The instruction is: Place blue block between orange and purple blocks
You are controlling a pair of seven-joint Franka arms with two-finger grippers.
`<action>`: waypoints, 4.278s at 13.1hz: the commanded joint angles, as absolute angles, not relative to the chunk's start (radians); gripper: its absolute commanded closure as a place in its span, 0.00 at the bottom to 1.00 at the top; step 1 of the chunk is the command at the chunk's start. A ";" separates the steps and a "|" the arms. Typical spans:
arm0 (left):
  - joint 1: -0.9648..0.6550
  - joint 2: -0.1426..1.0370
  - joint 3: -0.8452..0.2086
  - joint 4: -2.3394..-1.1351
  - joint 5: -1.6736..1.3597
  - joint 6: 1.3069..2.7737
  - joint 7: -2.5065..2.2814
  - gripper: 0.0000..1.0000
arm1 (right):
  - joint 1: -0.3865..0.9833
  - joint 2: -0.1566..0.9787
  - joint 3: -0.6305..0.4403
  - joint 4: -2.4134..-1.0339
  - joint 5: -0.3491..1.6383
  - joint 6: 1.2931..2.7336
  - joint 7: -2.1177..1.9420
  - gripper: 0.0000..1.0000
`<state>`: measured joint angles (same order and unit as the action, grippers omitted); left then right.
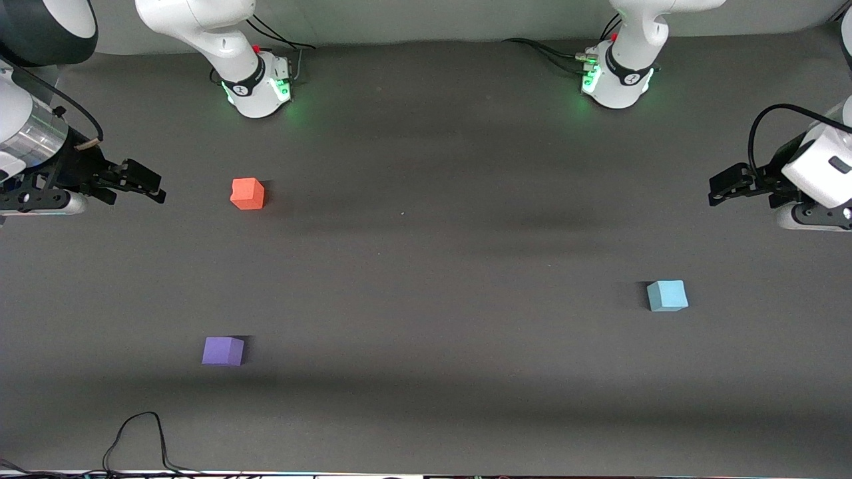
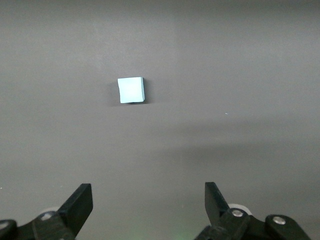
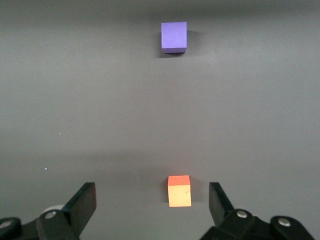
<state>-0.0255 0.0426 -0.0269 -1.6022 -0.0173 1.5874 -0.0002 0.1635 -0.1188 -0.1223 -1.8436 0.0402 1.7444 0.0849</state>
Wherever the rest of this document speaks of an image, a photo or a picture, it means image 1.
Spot orange cube block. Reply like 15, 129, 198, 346
230, 178, 266, 212

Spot light blue cube block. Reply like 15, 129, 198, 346
646, 279, 690, 313

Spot purple cube block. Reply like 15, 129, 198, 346
202, 336, 246, 368

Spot black right arm base cable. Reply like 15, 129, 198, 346
245, 13, 318, 53

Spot black arm base cable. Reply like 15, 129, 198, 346
502, 13, 623, 70
245, 13, 318, 53

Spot black left arm base cable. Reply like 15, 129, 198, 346
502, 13, 623, 70

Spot thin black looped cable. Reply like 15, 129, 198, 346
0, 411, 220, 479

